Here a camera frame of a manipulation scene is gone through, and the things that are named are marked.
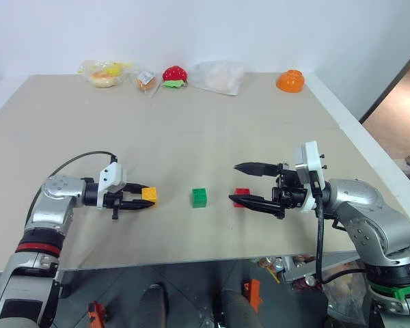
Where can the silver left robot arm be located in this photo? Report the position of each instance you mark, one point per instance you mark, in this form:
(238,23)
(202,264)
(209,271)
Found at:
(56,193)

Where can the dark rounded shape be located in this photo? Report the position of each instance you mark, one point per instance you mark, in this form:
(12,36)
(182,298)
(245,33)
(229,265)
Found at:
(152,304)
(237,311)

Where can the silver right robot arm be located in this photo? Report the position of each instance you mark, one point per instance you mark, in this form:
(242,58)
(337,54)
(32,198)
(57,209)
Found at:
(362,205)

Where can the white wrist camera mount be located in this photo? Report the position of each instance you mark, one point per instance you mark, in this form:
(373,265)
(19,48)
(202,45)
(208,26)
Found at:
(311,153)
(114,176)

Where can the plastic bag with toy bread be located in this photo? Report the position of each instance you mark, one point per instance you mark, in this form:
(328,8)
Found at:
(104,77)

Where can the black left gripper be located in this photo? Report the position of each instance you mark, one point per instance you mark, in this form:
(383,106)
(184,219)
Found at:
(115,200)

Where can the pile of colourful items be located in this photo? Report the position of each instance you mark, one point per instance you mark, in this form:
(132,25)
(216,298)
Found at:
(276,266)

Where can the clear plastic bag of toys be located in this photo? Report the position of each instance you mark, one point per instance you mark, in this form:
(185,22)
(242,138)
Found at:
(345,294)

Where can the clear bag with white contents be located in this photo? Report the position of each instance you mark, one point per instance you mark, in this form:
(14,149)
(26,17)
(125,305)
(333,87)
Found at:
(222,77)

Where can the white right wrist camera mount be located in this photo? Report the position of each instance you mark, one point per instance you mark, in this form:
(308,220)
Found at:
(311,153)

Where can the red studded cube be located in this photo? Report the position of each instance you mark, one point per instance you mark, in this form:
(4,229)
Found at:
(242,192)

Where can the orange plastic bowl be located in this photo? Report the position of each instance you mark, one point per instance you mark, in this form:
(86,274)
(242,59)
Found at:
(291,82)

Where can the packaged toy bun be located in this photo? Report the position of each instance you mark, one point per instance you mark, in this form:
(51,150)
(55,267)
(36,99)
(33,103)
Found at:
(146,82)

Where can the red strawberry plush toy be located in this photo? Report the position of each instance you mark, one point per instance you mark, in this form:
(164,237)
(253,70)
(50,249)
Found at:
(174,75)

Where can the yellow studded cube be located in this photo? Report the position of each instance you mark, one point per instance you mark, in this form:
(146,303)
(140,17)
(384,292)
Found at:
(149,194)

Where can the orange clamp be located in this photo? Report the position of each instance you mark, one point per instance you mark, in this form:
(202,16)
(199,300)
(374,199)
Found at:
(96,314)
(253,294)

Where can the green studded cube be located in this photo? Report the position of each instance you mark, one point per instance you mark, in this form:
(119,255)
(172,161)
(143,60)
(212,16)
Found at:
(199,198)

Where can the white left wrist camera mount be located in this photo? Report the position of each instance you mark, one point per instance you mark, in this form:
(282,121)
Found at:
(114,176)

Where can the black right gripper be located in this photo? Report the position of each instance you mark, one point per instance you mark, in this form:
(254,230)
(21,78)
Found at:
(288,196)

